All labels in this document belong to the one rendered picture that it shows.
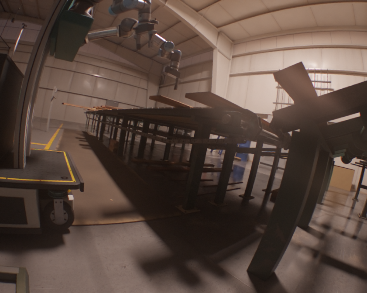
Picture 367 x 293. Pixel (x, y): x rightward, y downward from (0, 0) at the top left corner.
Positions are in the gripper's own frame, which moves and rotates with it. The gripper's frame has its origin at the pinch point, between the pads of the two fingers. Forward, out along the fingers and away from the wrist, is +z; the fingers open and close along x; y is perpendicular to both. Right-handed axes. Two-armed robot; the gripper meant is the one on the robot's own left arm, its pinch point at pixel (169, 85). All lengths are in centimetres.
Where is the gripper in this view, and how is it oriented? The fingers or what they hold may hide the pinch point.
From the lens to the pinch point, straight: 142.7
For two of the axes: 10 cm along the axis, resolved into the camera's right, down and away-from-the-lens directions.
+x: 6.8, 0.7, 7.3
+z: -1.9, 9.8, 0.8
